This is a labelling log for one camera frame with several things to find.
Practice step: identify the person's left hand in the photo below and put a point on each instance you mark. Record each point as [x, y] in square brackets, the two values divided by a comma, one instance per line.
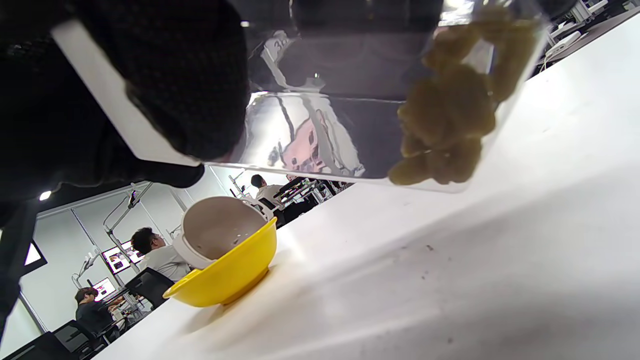
[60, 125]

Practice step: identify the person's right hand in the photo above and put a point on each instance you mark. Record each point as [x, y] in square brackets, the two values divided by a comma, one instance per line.
[185, 75]

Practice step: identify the white square jar lid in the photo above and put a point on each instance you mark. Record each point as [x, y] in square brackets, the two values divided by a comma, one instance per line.
[100, 90]

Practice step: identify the clear square coffee jar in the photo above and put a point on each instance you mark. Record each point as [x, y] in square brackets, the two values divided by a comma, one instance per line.
[325, 60]

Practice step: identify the grey plastic funnel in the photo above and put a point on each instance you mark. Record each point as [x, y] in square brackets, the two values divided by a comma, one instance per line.
[215, 225]

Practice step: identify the yellow plastic bowl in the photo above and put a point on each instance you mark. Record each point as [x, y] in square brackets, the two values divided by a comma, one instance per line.
[235, 275]

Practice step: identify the computer monitor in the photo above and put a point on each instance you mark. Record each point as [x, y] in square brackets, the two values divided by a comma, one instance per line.
[122, 257]
[34, 256]
[104, 288]

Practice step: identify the black office chair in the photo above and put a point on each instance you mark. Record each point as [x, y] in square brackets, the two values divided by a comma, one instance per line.
[150, 287]
[35, 350]
[80, 340]

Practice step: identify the white power bank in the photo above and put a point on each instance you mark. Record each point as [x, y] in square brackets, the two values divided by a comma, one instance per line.
[564, 44]

